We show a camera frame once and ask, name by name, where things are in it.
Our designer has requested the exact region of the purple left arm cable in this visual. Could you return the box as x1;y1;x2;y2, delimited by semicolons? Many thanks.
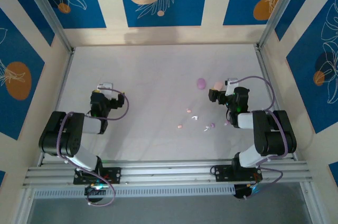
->
58;88;130;207

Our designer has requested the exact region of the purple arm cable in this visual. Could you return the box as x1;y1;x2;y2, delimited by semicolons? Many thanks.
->
58;88;130;207
226;76;289;200

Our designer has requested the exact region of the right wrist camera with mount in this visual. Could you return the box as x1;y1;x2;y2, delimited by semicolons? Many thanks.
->
224;77;239;97

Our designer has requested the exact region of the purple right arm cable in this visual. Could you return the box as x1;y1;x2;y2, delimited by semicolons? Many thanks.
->
226;76;289;200

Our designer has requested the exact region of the aluminium side rail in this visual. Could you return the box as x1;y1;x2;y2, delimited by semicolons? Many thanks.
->
38;48;76;166
255;44;296;161

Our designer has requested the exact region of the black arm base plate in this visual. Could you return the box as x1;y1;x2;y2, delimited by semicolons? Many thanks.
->
73;167;122;185
211;165;264;182

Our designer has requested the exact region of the aluminium base rail beam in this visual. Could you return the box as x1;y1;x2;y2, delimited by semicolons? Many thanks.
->
22;159;314;186

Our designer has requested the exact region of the white slotted cable duct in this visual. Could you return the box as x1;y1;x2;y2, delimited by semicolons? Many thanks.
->
33;184;236;199

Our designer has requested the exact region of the aluminium frame post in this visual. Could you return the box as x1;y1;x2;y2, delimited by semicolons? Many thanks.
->
20;0;75;53
256;0;303;49
12;186;36;224
299;181;319;224

